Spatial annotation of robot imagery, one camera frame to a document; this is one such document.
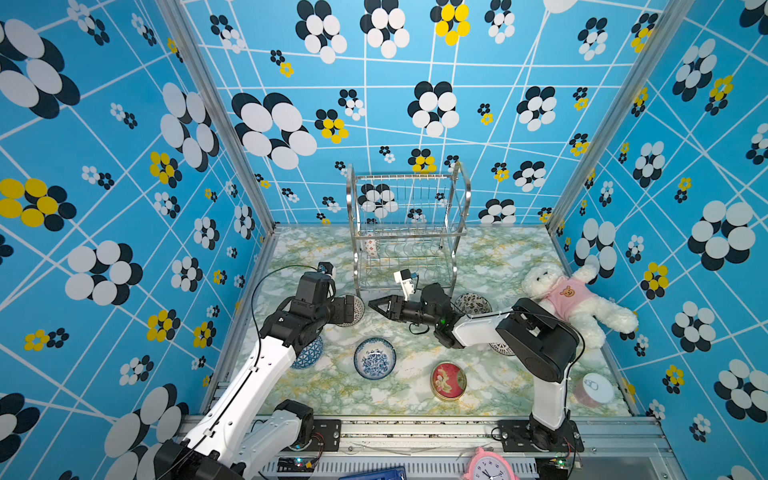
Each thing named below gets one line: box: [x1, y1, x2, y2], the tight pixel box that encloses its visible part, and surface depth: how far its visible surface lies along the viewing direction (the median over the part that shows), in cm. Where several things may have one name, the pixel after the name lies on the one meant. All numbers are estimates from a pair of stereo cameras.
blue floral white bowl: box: [353, 337, 397, 381], surface depth 86 cm
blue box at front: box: [338, 466, 408, 480], surface depth 66 cm
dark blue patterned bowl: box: [290, 336, 323, 370], surface depth 88 cm
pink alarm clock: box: [463, 446, 520, 480], surface depth 69 cm
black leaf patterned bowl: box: [455, 292, 493, 315], surface depth 96 cm
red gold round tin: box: [430, 361, 467, 402], surface depth 80 cm
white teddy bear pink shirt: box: [522, 260, 639, 349], surface depth 91 cm
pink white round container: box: [573, 373, 614, 407], surface depth 78 cm
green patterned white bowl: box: [364, 239, 377, 258], surface depth 99 cm
